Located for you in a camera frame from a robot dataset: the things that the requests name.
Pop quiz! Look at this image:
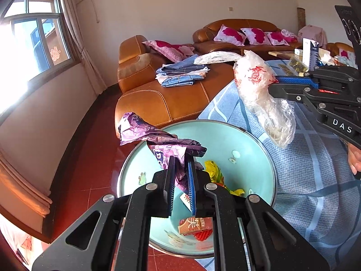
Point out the purple wrapper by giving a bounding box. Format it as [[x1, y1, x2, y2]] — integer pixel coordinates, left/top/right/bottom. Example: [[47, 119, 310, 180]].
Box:
[[117, 112, 208, 195]]

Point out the orange leather three-seat sofa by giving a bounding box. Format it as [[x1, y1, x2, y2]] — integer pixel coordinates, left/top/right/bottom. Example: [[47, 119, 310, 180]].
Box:
[[192, 19, 302, 55]]

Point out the teal cartoon print bin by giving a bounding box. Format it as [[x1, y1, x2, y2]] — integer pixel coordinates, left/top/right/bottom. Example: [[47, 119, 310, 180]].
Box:
[[117, 120, 278, 260]]

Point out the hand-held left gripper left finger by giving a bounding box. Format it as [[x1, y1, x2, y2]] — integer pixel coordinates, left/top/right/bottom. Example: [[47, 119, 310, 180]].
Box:
[[32, 156, 181, 271]]

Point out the pink floral cushion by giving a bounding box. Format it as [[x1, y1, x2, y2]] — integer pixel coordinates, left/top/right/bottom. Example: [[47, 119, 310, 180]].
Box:
[[264, 31, 289, 46], [213, 24, 246, 46], [240, 28, 267, 46]]

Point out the beige curtain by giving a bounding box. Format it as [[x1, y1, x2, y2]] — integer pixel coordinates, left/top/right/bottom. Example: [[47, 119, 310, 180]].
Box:
[[58, 0, 108, 96]]

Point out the orange leather chaise sofa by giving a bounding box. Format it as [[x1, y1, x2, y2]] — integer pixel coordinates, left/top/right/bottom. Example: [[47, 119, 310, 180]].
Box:
[[115, 35, 243, 140]]

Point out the yellow plastic bag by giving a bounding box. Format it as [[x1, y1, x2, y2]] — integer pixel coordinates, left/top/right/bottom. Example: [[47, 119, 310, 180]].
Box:
[[204, 160, 245, 196]]

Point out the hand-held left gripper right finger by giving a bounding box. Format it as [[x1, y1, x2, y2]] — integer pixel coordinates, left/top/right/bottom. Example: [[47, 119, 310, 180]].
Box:
[[186, 155, 330, 271]]

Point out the pink bundled cloth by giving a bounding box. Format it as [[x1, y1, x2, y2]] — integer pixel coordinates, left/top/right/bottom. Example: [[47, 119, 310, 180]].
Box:
[[280, 29, 298, 43]]

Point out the tall white blue carton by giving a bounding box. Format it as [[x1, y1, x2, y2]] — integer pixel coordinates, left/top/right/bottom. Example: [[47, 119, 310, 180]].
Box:
[[303, 38, 320, 68]]

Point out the sliding glass window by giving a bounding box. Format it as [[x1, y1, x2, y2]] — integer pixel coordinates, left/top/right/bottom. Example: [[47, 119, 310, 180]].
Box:
[[0, 0, 75, 113]]

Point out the orange leather armchair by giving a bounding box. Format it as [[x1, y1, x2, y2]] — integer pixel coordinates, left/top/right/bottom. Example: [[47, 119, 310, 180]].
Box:
[[326, 42, 357, 63]]

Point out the air conditioner pipe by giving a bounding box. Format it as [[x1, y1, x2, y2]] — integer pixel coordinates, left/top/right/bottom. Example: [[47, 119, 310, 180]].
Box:
[[79, 0, 100, 24]]

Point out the clear red print plastic bag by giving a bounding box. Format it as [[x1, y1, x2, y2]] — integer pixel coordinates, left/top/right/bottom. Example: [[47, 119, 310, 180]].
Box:
[[194, 50, 296, 149]]

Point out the tall woven floor lamp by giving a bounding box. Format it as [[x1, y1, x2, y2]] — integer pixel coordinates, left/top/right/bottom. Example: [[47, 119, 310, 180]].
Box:
[[297, 7, 306, 31]]

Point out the pile of folded blue bedding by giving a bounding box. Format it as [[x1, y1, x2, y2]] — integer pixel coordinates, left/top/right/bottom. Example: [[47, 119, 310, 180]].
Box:
[[156, 55, 211, 88]]

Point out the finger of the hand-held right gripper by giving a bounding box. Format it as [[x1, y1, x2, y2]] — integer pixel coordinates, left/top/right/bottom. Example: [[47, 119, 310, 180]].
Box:
[[274, 70, 320, 85], [268, 83, 323, 105]]

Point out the blue checked tablecloth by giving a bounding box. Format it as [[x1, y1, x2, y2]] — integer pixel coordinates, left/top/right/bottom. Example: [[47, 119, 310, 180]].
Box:
[[196, 59, 361, 271]]

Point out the long pink floral pillow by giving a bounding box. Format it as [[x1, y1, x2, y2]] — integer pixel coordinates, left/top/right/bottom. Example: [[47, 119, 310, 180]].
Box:
[[142, 40, 195, 64]]

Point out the pink floral furniture cover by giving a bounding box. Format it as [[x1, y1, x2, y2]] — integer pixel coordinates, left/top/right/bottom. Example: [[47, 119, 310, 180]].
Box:
[[298, 25, 328, 46]]

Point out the person's right hand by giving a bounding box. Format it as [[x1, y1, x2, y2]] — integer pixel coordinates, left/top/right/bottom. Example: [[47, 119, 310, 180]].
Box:
[[348, 143, 361, 175]]

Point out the red white paper packet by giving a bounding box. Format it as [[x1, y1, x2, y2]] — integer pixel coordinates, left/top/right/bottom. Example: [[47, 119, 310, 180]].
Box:
[[178, 217, 213, 236]]

